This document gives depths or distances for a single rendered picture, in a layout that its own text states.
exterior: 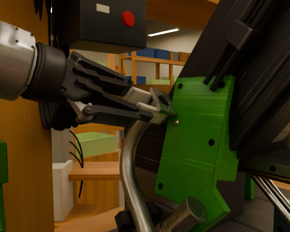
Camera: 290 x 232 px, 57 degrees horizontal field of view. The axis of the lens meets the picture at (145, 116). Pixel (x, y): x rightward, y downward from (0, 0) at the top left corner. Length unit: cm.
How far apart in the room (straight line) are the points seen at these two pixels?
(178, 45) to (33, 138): 1163
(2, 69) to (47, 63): 5
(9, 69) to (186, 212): 28
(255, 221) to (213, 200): 44
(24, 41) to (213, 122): 28
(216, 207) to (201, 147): 9
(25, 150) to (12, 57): 34
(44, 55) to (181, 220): 28
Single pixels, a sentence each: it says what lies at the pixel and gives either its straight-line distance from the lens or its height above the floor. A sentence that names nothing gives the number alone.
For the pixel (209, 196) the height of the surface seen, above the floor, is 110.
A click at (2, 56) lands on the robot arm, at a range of 33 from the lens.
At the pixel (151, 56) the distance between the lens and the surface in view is 602.
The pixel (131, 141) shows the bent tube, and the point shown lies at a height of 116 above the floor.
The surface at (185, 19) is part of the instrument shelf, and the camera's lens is 99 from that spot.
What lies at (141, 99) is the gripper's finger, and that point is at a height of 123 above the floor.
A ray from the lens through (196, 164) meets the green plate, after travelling 43.
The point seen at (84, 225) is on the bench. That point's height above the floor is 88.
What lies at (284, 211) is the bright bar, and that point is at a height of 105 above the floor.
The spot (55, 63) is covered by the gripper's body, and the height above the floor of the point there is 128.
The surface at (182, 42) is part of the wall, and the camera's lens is 1203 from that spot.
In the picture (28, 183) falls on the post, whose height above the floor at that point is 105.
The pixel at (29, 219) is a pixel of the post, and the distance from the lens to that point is 69.
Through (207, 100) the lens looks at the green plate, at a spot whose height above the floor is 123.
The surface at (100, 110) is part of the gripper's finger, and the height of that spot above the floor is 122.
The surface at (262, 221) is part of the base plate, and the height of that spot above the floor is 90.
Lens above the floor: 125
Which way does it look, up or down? 5 degrees down
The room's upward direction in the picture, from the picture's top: straight up
